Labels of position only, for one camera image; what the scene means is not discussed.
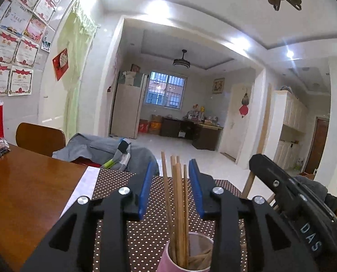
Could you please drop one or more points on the red hanging door decoration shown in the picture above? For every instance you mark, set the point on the red hanging door decoration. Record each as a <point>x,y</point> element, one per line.
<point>243,110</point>

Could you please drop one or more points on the pink cup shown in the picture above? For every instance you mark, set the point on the pink cup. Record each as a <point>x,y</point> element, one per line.
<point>164,260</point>

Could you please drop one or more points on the brown polka-dot tablecloth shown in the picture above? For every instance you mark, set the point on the brown polka-dot tablecloth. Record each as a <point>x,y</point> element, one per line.
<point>145,246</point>

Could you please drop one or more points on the orange cardboard box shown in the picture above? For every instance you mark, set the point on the orange cardboard box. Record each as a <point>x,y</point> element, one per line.
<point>154,128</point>

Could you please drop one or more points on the dark wooden desk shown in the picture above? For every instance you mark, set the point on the dark wooden desk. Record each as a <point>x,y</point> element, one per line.
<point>205,138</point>

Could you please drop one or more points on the white door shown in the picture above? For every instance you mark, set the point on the white door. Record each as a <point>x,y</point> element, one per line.
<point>233,136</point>

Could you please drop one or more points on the wooden chair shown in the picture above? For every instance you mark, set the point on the wooden chair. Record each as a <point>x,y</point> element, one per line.
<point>41,138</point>

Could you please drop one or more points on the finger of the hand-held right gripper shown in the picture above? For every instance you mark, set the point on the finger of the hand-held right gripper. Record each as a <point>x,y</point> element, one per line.
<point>270,172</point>

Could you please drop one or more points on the ceiling spotlight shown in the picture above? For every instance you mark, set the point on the ceiling spotlight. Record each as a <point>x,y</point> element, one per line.
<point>290,54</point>

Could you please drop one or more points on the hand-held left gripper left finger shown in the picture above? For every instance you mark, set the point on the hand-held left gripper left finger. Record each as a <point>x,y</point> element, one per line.
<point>144,189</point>

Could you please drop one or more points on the small framed wall picture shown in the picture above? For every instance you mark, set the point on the small framed wall picture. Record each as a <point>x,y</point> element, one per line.
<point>218,86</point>

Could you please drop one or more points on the barred window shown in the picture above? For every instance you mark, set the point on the barred window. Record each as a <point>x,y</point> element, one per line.
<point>165,90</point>

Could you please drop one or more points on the light green curtain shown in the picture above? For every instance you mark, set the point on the light green curtain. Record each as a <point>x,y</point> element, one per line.
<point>75,76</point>

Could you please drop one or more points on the clutter on desk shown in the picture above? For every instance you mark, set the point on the clutter on desk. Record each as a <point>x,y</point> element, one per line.
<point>202,116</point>

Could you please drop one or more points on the wall of award certificates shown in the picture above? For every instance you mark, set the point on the wall of award certificates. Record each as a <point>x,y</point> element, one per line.
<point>18,51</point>

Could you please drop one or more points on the red cardboard box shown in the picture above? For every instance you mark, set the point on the red cardboard box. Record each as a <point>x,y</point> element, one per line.
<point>143,126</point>

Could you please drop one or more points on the brown door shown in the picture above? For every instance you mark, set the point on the brown door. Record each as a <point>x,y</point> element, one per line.
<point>320,144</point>

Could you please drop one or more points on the white tall cabinet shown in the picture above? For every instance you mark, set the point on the white tall cabinet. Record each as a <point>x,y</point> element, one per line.
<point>290,110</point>

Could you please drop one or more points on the grey jacket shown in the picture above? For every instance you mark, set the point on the grey jacket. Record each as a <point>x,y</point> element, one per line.
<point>86,147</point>

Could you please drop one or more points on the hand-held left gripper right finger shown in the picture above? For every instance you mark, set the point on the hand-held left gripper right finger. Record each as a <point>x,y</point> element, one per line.
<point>195,187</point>

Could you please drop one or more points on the red diamond wall decoration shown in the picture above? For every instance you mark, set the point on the red diamond wall decoration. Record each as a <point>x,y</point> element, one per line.
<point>60,63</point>

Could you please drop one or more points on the small wall photo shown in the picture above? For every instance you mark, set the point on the small wall photo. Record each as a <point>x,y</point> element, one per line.
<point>45,42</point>

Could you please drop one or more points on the box on refrigerator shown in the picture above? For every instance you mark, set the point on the box on refrigerator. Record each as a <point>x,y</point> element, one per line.
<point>135,68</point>

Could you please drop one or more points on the beige refrigerator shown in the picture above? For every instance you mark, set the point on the beige refrigerator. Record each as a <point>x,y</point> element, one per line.
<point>126,110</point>

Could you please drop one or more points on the dark ceiling lamp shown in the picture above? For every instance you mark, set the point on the dark ceiling lamp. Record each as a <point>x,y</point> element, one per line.
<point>181,62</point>

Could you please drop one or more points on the set of wooden chopsticks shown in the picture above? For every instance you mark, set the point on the set of wooden chopsticks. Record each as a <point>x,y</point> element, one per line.
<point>178,204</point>

